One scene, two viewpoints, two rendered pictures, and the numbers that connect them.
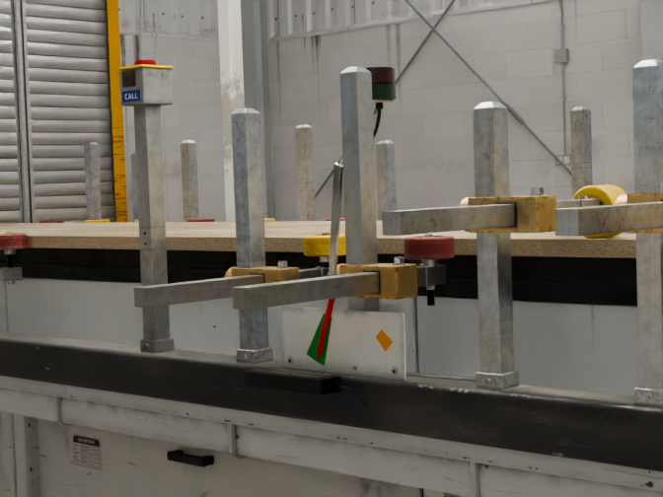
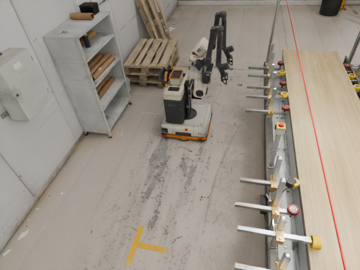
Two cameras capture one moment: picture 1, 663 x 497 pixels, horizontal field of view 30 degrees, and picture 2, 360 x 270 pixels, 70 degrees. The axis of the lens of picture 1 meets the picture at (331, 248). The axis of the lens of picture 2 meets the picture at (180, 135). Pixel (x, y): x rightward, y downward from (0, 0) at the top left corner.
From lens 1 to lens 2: 196 cm
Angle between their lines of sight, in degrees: 69
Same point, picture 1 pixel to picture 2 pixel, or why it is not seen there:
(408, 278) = (276, 216)
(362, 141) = (279, 190)
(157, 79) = (280, 130)
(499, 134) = (282, 223)
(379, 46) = not seen: outside the picture
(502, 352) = (272, 245)
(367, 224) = (276, 201)
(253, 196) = (276, 171)
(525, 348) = not seen: hidden behind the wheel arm
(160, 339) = (269, 166)
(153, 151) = (277, 140)
